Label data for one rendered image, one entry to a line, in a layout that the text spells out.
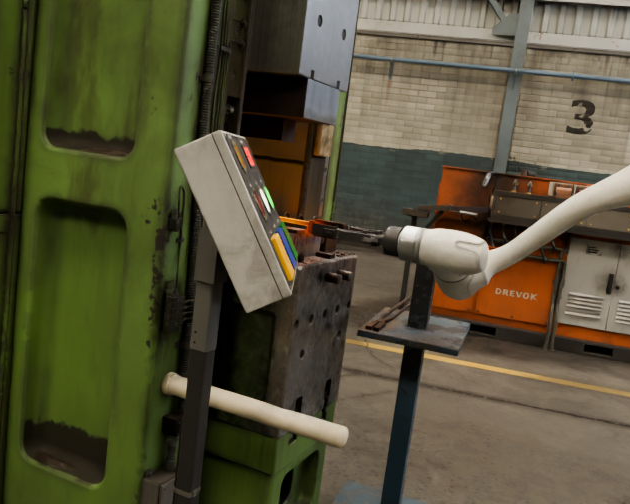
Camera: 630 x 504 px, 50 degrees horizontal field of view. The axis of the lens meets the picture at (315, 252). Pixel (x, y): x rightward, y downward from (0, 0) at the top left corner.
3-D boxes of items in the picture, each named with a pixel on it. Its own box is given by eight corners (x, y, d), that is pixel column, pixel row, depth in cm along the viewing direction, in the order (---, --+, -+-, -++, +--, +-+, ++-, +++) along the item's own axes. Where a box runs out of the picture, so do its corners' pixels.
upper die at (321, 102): (335, 125, 181) (340, 90, 180) (303, 117, 163) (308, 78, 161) (206, 112, 198) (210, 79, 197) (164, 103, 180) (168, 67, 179)
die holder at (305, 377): (338, 399, 202) (358, 254, 196) (278, 440, 168) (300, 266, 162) (186, 355, 225) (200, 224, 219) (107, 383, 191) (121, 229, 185)
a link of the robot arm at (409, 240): (426, 263, 170) (403, 258, 172) (431, 227, 169) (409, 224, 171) (415, 266, 162) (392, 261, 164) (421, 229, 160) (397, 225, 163)
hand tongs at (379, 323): (407, 298, 257) (407, 295, 256) (418, 300, 255) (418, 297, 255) (365, 329, 200) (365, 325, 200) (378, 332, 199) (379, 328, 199)
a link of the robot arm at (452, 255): (414, 257, 159) (423, 278, 170) (479, 269, 152) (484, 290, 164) (426, 217, 162) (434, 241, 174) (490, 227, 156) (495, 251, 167)
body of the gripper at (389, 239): (394, 258, 164) (359, 252, 168) (404, 256, 172) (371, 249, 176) (398, 228, 163) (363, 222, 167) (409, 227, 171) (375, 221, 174)
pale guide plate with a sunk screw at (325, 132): (330, 157, 210) (337, 102, 208) (318, 155, 202) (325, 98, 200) (324, 156, 211) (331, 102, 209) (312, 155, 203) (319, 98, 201)
